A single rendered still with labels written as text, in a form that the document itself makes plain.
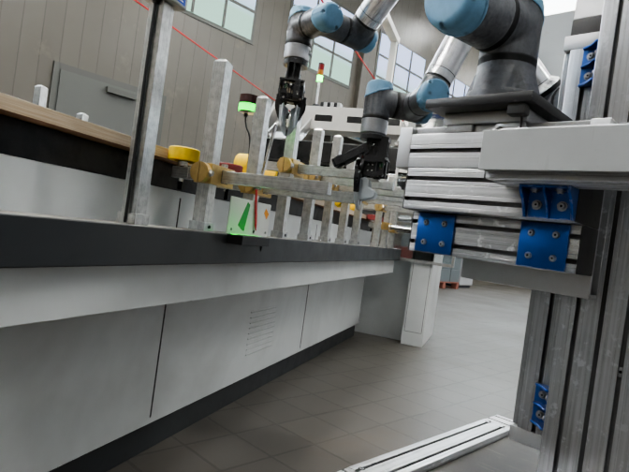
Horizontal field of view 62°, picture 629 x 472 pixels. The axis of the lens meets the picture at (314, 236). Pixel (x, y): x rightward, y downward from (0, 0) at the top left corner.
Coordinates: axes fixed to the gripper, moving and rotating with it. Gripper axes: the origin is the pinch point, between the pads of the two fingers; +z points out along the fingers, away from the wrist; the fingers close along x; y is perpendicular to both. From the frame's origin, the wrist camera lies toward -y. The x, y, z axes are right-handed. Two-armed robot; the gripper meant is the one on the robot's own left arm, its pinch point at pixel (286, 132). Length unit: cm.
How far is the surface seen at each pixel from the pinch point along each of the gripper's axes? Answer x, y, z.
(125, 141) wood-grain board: -34.9, 30.3, 13.1
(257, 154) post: -7.3, 0.6, 7.8
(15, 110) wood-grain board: -45, 58, 14
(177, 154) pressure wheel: -25.7, 18.6, 13.1
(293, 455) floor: 16, -17, 101
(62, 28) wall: -283, -414, -152
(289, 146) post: 0.1, -23.2, 0.3
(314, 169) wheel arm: 9.7, -24.3, 6.8
